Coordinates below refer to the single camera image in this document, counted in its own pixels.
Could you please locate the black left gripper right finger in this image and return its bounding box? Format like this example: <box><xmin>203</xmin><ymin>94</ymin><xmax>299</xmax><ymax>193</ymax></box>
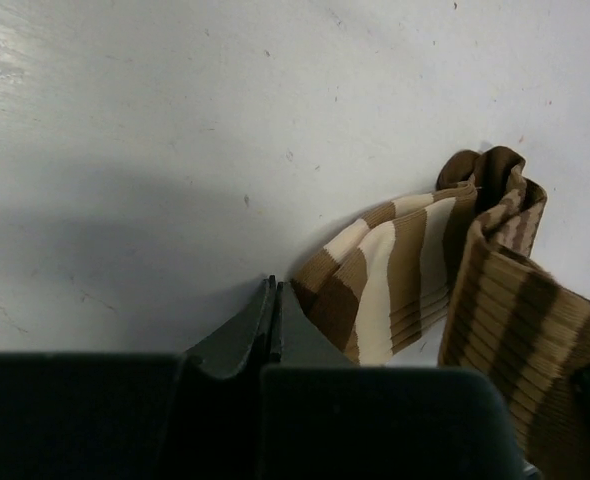
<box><xmin>272</xmin><ymin>282</ymin><xmax>354</xmax><ymax>368</ymax></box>

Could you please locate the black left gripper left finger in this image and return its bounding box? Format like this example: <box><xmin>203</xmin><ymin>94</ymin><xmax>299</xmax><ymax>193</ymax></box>
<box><xmin>185</xmin><ymin>275</ymin><xmax>276</xmax><ymax>380</ymax></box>

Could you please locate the brown striped sock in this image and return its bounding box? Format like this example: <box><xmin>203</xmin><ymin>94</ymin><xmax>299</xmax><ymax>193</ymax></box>
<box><xmin>291</xmin><ymin>146</ymin><xmax>590</xmax><ymax>479</ymax></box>

